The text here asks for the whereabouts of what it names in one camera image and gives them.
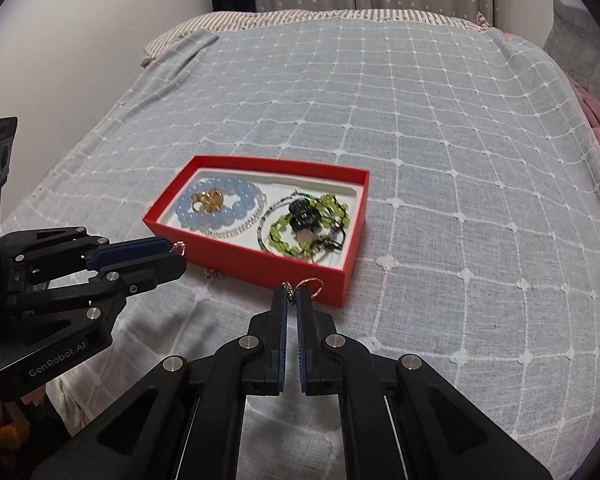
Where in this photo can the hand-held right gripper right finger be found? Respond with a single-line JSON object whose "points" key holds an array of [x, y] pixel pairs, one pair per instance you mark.
{"points": [[302, 330]]}

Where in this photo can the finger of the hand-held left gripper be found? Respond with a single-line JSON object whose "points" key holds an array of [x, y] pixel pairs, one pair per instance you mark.
{"points": [[130, 250], [145, 272]]}

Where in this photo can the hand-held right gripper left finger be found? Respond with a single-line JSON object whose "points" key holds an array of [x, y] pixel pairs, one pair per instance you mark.
{"points": [[280, 320]]}

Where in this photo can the red cardboard box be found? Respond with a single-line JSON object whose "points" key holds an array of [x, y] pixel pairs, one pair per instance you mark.
{"points": [[240, 267]]}

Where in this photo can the gold rings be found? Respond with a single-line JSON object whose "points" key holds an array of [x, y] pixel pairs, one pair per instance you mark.
{"points": [[210, 200]]}

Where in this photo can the black hair claw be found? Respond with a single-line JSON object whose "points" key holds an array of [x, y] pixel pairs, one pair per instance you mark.
{"points": [[302, 212]]}

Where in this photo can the orange cloth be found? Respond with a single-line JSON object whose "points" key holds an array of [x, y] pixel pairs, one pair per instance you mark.
{"points": [[0, 430]]}

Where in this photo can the grey checked blanket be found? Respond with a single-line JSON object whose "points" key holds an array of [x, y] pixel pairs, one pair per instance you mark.
{"points": [[430, 160]]}

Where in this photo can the grey pillow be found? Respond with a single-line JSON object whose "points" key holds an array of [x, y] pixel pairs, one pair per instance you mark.
{"points": [[575, 45]]}

